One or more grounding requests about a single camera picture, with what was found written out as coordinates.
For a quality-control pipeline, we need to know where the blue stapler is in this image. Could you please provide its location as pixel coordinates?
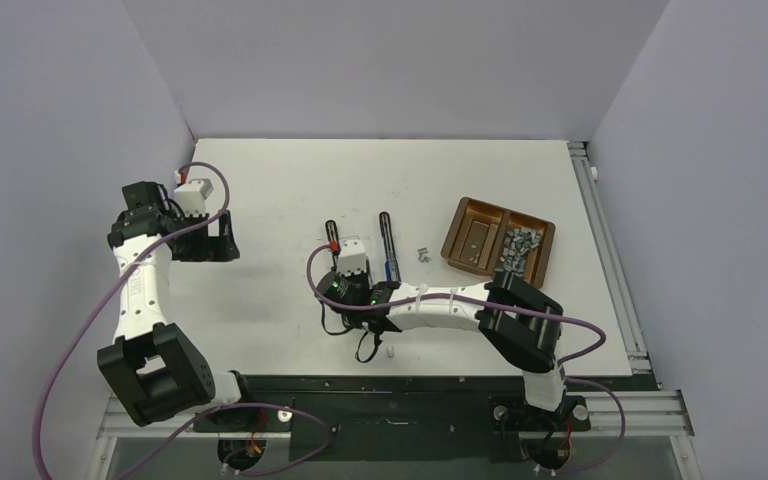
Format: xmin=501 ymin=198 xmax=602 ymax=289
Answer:
xmin=378 ymin=211 xmax=401 ymax=282

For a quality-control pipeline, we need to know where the black stapler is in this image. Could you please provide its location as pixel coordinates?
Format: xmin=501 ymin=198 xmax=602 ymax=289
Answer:
xmin=325 ymin=220 xmax=340 ymax=250

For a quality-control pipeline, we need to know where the grey staple strip cluster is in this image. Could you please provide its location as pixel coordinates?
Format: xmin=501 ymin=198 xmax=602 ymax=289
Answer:
xmin=417 ymin=247 xmax=431 ymax=263

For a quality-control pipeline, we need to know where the brown wooden tray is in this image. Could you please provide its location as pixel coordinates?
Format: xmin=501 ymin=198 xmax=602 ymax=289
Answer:
xmin=441 ymin=197 xmax=556 ymax=288

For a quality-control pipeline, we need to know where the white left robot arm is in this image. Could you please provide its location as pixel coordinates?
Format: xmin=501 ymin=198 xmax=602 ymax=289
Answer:
xmin=97 ymin=179 xmax=258 ymax=430

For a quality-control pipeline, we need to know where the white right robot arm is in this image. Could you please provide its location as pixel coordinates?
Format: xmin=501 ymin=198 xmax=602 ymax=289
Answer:
xmin=310 ymin=271 xmax=566 ymax=428

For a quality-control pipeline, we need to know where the pile of staple strips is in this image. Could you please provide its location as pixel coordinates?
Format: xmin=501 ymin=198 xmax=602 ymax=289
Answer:
xmin=496 ymin=227 xmax=542 ymax=274

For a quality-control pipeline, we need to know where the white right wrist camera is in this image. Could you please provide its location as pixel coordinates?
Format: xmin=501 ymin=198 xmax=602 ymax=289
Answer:
xmin=336 ymin=236 xmax=368 ymax=277

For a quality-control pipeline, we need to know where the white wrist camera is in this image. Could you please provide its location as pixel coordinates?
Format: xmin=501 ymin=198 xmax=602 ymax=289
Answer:
xmin=336 ymin=236 xmax=368 ymax=277
xmin=173 ymin=178 xmax=214 ymax=217

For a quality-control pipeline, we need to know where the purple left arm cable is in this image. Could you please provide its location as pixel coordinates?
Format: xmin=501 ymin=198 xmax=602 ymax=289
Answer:
xmin=31 ymin=161 xmax=339 ymax=480

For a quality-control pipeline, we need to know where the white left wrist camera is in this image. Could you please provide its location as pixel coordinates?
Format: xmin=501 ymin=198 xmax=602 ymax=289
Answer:
xmin=173 ymin=178 xmax=214 ymax=217

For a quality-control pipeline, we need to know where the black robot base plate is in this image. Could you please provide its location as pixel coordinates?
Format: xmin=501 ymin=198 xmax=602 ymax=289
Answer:
xmin=191 ymin=374 xmax=657 ymax=464

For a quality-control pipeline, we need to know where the aluminium side rail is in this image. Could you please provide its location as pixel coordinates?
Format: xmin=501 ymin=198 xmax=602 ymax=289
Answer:
xmin=568 ymin=140 xmax=695 ymax=439

